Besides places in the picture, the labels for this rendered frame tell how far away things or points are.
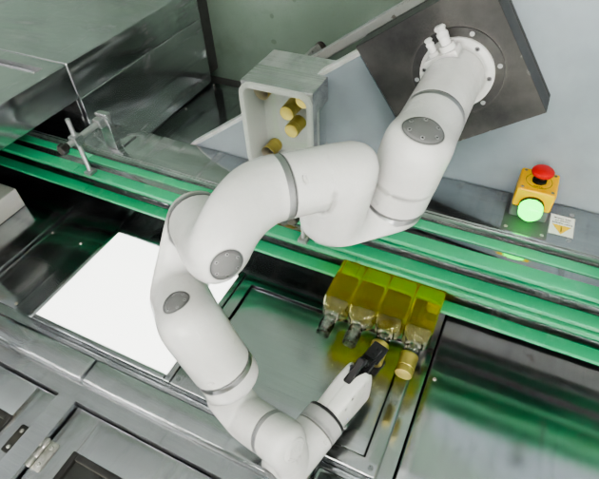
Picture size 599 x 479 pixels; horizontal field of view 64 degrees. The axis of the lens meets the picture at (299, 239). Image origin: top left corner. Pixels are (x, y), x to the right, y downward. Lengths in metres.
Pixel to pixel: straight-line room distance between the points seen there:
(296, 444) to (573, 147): 0.72
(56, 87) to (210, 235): 1.11
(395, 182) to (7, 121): 1.11
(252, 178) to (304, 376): 0.62
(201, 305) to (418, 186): 0.32
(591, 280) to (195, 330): 0.71
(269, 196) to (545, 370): 0.85
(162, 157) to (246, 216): 0.86
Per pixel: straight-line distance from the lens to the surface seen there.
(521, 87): 0.92
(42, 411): 1.26
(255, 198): 0.54
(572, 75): 0.97
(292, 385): 1.08
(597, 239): 1.07
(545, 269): 1.00
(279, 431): 0.77
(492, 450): 1.11
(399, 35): 0.92
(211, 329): 0.62
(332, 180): 0.59
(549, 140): 1.04
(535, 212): 1.01
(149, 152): 1.41
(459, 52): 0.87
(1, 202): 1.70
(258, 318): 1.17
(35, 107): 1.55
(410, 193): 0.67
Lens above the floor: 1.63
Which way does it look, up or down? 38 degrees down
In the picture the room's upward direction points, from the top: 147 degrees counter-clockwise
